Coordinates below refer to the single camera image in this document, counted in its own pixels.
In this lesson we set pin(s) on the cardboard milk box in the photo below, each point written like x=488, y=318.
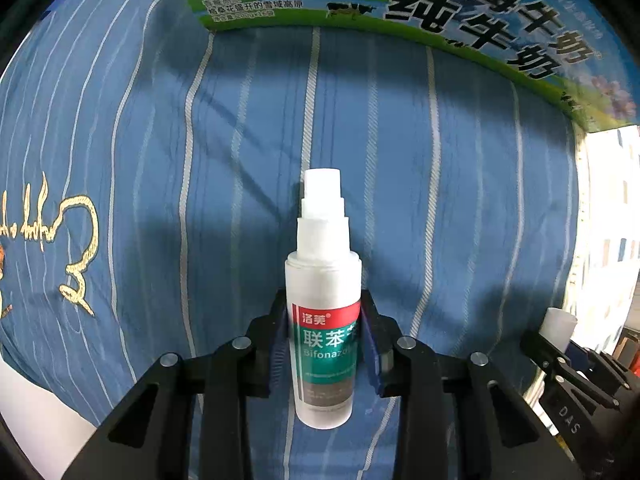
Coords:
x=450, y=5

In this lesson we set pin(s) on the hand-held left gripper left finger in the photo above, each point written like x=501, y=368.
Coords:
x=277, y=355

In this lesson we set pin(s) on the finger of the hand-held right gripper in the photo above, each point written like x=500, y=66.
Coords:
x=600, y=360
x=570, y=372

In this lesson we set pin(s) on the checkered bed sheet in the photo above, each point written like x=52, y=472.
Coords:
x=610, y=220

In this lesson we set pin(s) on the small white plastic bottle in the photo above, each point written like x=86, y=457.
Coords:
x=557, y=325

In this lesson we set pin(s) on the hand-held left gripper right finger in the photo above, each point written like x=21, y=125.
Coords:
x=370, y=360

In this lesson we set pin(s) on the blue striped blanket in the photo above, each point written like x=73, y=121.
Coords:
x=200, y=160

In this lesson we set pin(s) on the white spray bottle green label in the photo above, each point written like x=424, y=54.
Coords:
x=322, y=280

